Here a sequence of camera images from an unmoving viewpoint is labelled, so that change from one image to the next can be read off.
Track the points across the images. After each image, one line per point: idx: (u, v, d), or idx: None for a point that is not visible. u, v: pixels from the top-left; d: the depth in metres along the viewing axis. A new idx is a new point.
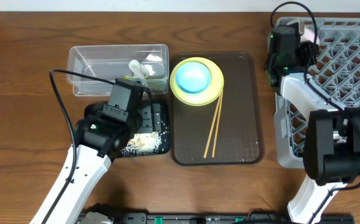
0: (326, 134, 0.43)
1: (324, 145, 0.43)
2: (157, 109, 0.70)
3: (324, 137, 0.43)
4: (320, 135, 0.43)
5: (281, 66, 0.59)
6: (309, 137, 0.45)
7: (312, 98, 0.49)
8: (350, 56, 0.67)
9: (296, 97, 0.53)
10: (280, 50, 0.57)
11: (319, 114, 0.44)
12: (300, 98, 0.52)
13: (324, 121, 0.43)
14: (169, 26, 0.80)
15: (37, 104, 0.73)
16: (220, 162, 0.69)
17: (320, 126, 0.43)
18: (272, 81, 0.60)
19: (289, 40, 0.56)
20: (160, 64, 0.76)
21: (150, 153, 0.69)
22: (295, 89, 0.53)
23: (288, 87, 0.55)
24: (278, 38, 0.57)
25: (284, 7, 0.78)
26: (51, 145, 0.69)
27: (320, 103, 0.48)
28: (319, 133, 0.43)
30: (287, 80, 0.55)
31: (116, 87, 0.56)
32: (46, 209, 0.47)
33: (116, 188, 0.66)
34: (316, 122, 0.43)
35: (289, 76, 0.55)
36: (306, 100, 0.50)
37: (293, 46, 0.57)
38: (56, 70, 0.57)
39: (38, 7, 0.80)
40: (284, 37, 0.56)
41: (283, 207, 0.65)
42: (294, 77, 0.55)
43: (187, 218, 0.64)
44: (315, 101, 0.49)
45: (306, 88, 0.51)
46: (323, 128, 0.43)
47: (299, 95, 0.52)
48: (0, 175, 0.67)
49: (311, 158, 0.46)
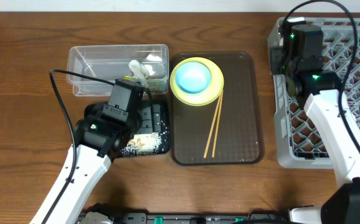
0: None
1: (355, 219, 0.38)
2: (157, 109, 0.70)
3: (355, 213, 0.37)
4: (352, 210, 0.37)
5: (306, 71, 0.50)
6: (337, 202, 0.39)
7: (347, 149, 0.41)
8: (350, 56, 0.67)
9: (324, 130, 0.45)
10: (303, 52, 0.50)
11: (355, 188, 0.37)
12: (332, 140, 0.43)
13: None
14: (169, 26, 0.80)
15: (37, 104, 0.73)
16: (220, 162, 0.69)
17: (355, 201, 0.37)
18: (296, 89, 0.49)
19: (314, 41, 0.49)
20: (160, 64, 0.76)
21: (150, 153, 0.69)
22: (324, 121, 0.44)
23: (317, 112, 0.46)
24: (301, 38, 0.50)
25: (283, 7, 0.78)
26: (51, 145, 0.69)
27: (355, 162, 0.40)
28: (352, 207, 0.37)
30: (317, 103, 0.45)
31: (116, 87, 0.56)
32: (46, 210, 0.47)
33: (116, 188, 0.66)
34: (350, 196, 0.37)
35: (319, 96, 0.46)
36: (339, 148, 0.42)
37: (319, 47, 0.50)
38: (56, 70, 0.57)
39: (38, 7, 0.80)
40: (308, 35, 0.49)
41: (283, 207, 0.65)
42: (327, 101, 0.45)
43: (187, 218, 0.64)
44: (349, 155, 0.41)
45: (341, 129, 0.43)
46: (358, 203, 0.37)
47: (329, 132, 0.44)
48: (0, 175, 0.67)
49: (334, 221, 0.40)
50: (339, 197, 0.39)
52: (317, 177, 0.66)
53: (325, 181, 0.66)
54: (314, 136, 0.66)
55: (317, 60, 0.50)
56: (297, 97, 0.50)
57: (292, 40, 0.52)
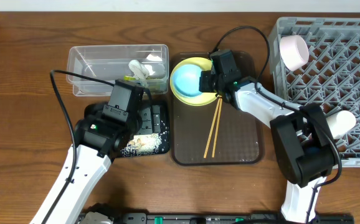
0: (292, 137, 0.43)
1: (293, 147, 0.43)
2: (156, 111, 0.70)
3: (289, 139, 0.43)
4: (286, 140, 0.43)
5: (230, 82, 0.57)
6: (276, 144, 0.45)
7: (267, 106, 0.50)
8: (350, 56, 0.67)
9: (251, 107, 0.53)
10: (222, 69, 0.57)
11: (278, 121, 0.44)
12: (255, 109, 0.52)
13: (284, 126, 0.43)
14: (169, 26, 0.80)
15: (37, 104, 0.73)
16: (220, 162, 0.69)
17: (283, 132, 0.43)
18: (227, 98, 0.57)
19: (226, 60, 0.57)
20: (160, 64, 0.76)
21: (150, 153, 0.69)
22: (250, 102, 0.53)
23: (241, 99, 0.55)
24: (216, 60, 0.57)
25: (283, 7, 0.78)
26: (51, 146, 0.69)
27: (276, 109, 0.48)
28: (284, 139, 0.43)
30: (240, 95, 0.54)
31: (116, 87, 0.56)
32: (46, 210, 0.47)
33: (115, 188, 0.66)
34: (278, 130, 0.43)
35: (240, 91, 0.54)
36: (261, 110, 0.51)
37: (233, 63, 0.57)
38: (56, 71, 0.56)
39: (38, 7, 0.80)
40: (221, 56, 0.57)
41: None
42: (245, 89, 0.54)
43: (187, 218, 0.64)
44: (270, 108, 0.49)
45: (258, 99, 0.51)
46: (286, 132, 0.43)
47: (255, 106, 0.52)
48: (0, 175, 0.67)
49: (284, 164, 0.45)
50: (274, 139, 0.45)
52: None
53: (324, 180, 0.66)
54: None
55: (235, 71, 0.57)
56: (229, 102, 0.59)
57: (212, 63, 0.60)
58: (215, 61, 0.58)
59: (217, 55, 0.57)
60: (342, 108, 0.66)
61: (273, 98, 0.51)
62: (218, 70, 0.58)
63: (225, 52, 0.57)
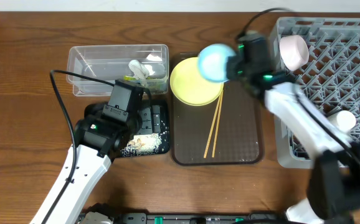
0: (336, 178, 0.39)
1: (336, 188, 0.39)
2: (156, 111, 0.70)
3: (332, 178, 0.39)
4: (329, 179, 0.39)
5: (260, 73, 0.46)
6: (316, 179, 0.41)
7: (311, 127, 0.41)
8: (350, 56, 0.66)
9: (287, 119, 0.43)
10: (253, 56, 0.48)
11: (325, 157, 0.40)
12: (290, 121, 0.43)
13: (330, 163, 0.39)
14: (169, 26, 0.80)
15: (37, 104, 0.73)
16: (220, 162, 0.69)
17: (327, 170, 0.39)
18: (255, 92, 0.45)
19: (257, 46, 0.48)
20: (160, 64, 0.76)
21: (150, 153, 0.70)
22: (288, 112, 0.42)
23: (279, 106, 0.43)
24: (246, 45, 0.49)
25: (283, 7, 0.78)
26: (51, 146, 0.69)
27: (321, 136, 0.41)
28: (327, 177, 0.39)
30: (274, 96, 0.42)
31: (116, 87, 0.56)
32: (46, 210, 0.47)
33: (115, 188, 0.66)
34: (322, 168, 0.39)
35: (276, 91, 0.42)
36: (301, 129, 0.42)
37: (266, 50, 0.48)
38: (56, 71, 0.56)
39: (38, 7, 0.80)
40: (252, 41, 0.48)
41: (283, 207, 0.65)
42: (283, 91, 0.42)
43: (187, 218, 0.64)
44: (314, 132, 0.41)
45: (299, 113, 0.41)
46: (331, 171, 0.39)
47: (294, 120, 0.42)
48: (0, 175, 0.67)
49: (319, 198, 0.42)
50: (315, 172, 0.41)
52: None
53: None
54: None
55: (266, 61, 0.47)
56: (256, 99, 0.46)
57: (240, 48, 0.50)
58: (245, 46, 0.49)
59: (246, 40, 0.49)
60: (342, 108, 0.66)
61: (318, 114, 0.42)
62: (245, 58, 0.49)
63: (257, 38, 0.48)
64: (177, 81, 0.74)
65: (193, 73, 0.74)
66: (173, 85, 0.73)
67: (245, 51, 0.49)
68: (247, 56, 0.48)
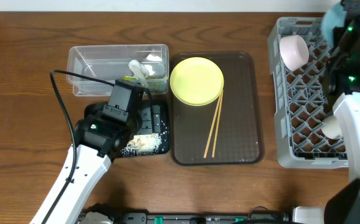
0: None
1: (359, 213, 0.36)
2: (156, 111, 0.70)
3: None
4: (359, 205, 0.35)
5: (347, 74, 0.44)
6: (345, 195, 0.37)
7: None
8: None
9: (347, 129, 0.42)
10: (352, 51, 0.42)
11: None
12: (349, 133, 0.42)
13: None
14: (169, 26, 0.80)
15: (37, 104, 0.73)
16: (220, 162, 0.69)
17: None
18: (330, 88, 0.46)
19: None
20: (160, 64, 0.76)
21: (150, 153, 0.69)
22: (351, 122, 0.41)
23: (345, 113, 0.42)
24: (358, 36, 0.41)
25: (283, 7, 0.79)
26: (51, 145, 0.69)
27: None
28: (359, 203, 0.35)
30: (347, 102, 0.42)
31: (116, 87, 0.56)
32: (46, 210, 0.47)
33: (115, 188, 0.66)
34: (359, 193, 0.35)
35: (350, 98, 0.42)
36: (357, 145, 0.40)
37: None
38: (56, 71, 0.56)
39: (38, 7, 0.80)
40: None
41: (283, 207, 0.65)
42: (357, 102, 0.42)
43: (187, 218, 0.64)
44: None
45: None
46: None
47: (354, 132, 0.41)
48: (0, 175, 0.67)
49: (336, 213, 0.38)
50: (347, 192, 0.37)
52: (316, 178, 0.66)
53: (324, 180, 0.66)
54: (314, 136, 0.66)
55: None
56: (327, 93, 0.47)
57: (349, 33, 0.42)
58: (353, 35, 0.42)
59: None
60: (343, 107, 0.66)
61: None
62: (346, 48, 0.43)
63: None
64: (177, 81, 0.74)
65: (194, 73, 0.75)
66: (173, 85, 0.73)
67: (352, 38, 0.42)
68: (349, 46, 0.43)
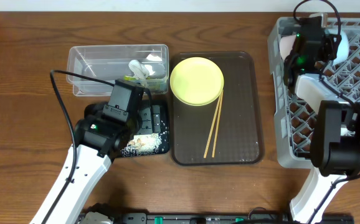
0: (334, 125, 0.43)
1: (332, 133, 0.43)
2: (156, 111, 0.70)
3: (331, 123, 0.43)
4: (329, 121, 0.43)
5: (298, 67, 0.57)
6: (318, 124, 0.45)
7: (324, 91, 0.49)
8: (350, 56, 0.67)
9: (309, 95, 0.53)
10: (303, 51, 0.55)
11: (330, 102, 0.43)
12: (310, 95, 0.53)
13: (335, 107, 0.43)
14: (169, 26, 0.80)
15: (37, 104, 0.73)
16: (220, 162, 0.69)
17: (329, 115, 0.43)
18: (289, 80, 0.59)
19: (312, 45, 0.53)
20: (160, 64, 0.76)
21: (150, 153, 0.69)
22: (309, 86, 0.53)
23: (304, 84, 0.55)
24: (304, 38, 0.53)
25: (284, 7, 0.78)
26: (51, 146, 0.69)
27: (331, 96, 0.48)
28: (329, 119, 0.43)
30: (303, 79, 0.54)
31: (116, 87, 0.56)
32: (46, 210, 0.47)
33: (115, 188, 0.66)
34: (326, 111, 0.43)
35: (304, 76, 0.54)
36: (317, 94, 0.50)
37: (316, 51, 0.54)
38: (56, 71, 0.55)
39: (38, 7, 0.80)
40: (311, 39, 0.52)
41: (283, 207, 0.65)
42: (310, 75, 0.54)
43: (187, 218, 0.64)
44: (326, 94, 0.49)
45: (319, 85, 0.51)
46: (333, 114, 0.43)
47: (312, 91, 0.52)
48: (0, 175, 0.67)
49: (317, 145, 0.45)
50: (319, 119, 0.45)
52: None
53: None
54: None
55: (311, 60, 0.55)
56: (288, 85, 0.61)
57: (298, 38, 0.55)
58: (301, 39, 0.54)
59: (306, 37, 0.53)
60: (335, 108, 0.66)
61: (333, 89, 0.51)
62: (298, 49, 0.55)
63: (316, 37, 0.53)
64: (177, 81, 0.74)
65: (194, 73, 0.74)
66: (173, 85, 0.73)
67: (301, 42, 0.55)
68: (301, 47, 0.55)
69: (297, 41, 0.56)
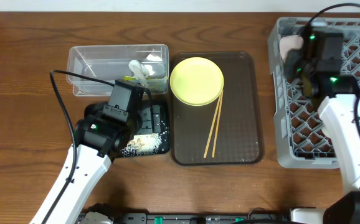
0: None
1: None
2: (156, 111, 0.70)
3: None
4: (355, 218, 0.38)
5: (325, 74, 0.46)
6: (344, 208, 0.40)
7: None
8: (350, 56, 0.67)
9: (334, 132, 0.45)
10: (323, 53, 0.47)
11: None
12: (335, 135, 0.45)
13: None
14: (169, 26, 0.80)
15: (37, 104, 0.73)
16: (220, 162, 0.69)
17: (359, 211, 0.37)
18: (313, 91, 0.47)
19: (334, 40, 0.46)
20: (160, 64, 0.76)
21: (150, 153, 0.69)
22: (339, 127, 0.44)
23: (336, 121, 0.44)
24: (321, 38, 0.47)
25: (283, 7, 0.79)
26: (51, 145, 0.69)
27: None
28: (357, 215, 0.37)
30: (334, 106, 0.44)
31: (116, 87, 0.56)
32: (46, 210, 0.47)
33: (115, 188, 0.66)
34: (355, 206, 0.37)
35: (336, 101, 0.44)
36: (346, 150, 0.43)
37: (338, 50, 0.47)
38: (56, 71, 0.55)
39: (38, 7, 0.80)
40: (329, 35, 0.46)
41: (283, 207, 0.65)
42: (344, 108, 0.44)
43: (187, 218, 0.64)
44: None
45: (352, 134, 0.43)
46: None
47: (341, 135, 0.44)
48: (0, 175, 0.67)
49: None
50: (344, 204, 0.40)
52: (316, 178, 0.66)
53: (324, 180, 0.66)
54: (314, 136, 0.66)
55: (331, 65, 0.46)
56: (312, 97, 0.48)
57: (312, 41, 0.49)
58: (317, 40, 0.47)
59: (323, 33, 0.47)
60: None
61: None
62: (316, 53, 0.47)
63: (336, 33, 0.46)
64: (177, 81, 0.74)
65: (193, 73, 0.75)
66: (174, 85, 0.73)
67: (316, 43, 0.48)
68: (317, 50, 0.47)
69: (310, 45, 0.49)
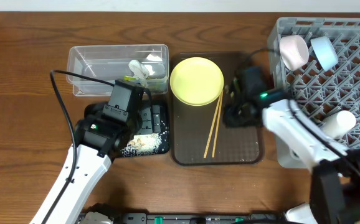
0: (334, 190, 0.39)
1: (336, 197, 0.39)
2: (156, 111, 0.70)
3: (332, 188, 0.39)
4: (329, 191, 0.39)
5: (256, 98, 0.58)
6: (315, 188, 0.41)
7: (307, 141, 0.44)
8: (350, 56, 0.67)
9: (285, 135, 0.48)
10: (247, 84, 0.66)
11: (322, 168, 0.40)
12: (286, 137, 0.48)
13: (329, 173, 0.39)
14: (169, 26, 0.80)
15: (37, 103, 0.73)
16: (220, 162, 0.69)
17: (327, 182, 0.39)
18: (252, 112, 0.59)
19: (250, 74, 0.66)
20: (160, 64, 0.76)
21: (150, 153, 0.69)
22: (284, 128, 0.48)
23: (278, 125, 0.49)
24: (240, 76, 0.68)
25: (283, 7, 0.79)
26: (51, 145, 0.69)
27: (317, 147, 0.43)
28: (327, 186, 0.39)
30: (271, 116, 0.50)
31: (116, 87, 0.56)
32: (47, 210, 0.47)
33: (115, 188, 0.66)
34: (322, 178, 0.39)
35: (272, 111, 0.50)
36: (298, 142, 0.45)
37: (256, 80, 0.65)
38: (56, 71, 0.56)
39: (38, 7, 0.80)
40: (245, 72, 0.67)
41: (282, 207, 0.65)
42: (280, 111, 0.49)
43: (187, 218, 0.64)
44: (311, 144, 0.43)
45: (295, 127, 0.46)
46: (331, 180, 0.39)
47: (289, 134, 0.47)
48: (0, 175, 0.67)
49: (320, 210, 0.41)
50: (314, 184, 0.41)
52: None
53: None
54: None
55: (250, 94, 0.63)
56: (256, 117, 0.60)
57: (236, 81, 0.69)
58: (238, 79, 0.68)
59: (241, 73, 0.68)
60: (342, 108, 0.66)
61: (314, 127, 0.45)
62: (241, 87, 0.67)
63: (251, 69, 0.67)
64: (177, 81, 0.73)
65: (194, 73, 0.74)
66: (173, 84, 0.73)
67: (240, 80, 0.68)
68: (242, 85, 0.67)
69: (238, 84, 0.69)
